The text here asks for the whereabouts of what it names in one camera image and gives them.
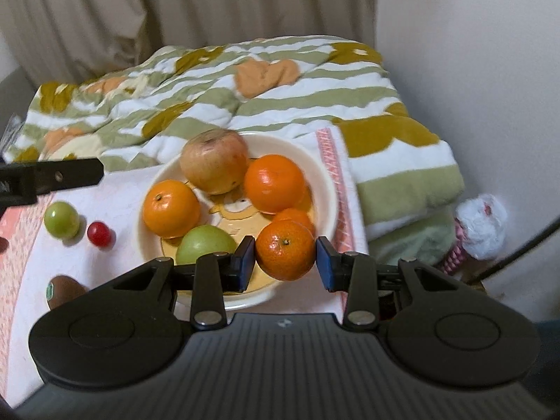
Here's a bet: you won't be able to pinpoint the green apple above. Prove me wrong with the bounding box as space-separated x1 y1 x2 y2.
44 201 81 240
175 225 236 265

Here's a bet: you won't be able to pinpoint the small mandarin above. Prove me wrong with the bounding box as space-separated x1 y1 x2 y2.
255 220 316 282
272 208 315 234

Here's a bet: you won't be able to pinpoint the large orange back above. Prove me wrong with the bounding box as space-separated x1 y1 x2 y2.
141 179 201 239

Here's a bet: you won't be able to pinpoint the large orange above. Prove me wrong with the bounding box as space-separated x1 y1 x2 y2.
243 155 307 214
141 179 201 239

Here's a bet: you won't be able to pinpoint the red cherry tomato back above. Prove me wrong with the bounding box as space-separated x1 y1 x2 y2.
86 221 112 247

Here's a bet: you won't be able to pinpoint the red cherry tomato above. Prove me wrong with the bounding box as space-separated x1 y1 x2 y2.
86 221 112 247
0 237 9 253

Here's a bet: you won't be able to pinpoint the large orange front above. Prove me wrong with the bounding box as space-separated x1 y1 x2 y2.
243 155 307 214

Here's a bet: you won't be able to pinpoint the large red-yellow apple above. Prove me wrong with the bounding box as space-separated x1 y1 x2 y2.
180 128 249 195

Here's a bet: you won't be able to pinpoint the brown kiwi with sticker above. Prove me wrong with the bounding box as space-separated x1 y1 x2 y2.
45 275 88 310

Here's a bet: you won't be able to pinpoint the red cherry tomato front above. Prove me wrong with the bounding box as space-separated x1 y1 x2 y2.
0 237 9 253

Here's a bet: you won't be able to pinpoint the grey sofa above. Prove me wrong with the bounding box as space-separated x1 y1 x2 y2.
0 67 36 133

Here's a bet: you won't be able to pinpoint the green striped floral duvet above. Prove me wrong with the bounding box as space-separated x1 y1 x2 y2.
3 35 464 264

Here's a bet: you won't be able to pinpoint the white plastic bag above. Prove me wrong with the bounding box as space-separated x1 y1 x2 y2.
441 194 508 275

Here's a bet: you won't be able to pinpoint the beige curtains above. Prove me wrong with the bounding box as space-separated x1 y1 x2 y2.
1 0 376 84

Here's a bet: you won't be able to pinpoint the black cable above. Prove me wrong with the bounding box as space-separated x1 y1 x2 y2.
465 213 560 285

